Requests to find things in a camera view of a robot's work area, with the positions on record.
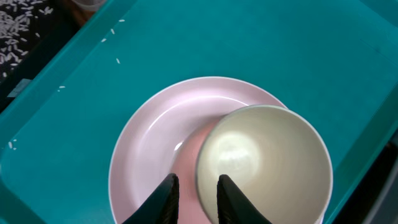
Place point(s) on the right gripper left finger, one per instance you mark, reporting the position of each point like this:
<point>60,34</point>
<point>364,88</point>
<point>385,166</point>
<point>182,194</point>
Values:
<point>161,207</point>

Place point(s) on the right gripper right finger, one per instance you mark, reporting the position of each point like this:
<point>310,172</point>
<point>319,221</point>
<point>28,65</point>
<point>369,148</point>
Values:
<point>233,206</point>

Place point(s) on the cream paper cup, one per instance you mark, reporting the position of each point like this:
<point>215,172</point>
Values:
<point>275,157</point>

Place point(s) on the pile of rice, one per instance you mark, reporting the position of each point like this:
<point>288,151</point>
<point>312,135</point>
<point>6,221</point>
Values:
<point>23,24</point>

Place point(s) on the pink plate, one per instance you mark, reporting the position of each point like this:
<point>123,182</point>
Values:
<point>165,136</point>

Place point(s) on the teal serving tray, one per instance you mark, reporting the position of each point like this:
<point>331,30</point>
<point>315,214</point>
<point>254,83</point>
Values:
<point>332,62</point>

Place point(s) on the clear plastic bin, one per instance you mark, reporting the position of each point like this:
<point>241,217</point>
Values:
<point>89,5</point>

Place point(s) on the black plastic tray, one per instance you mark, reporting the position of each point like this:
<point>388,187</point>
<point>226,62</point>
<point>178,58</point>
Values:
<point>60,29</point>

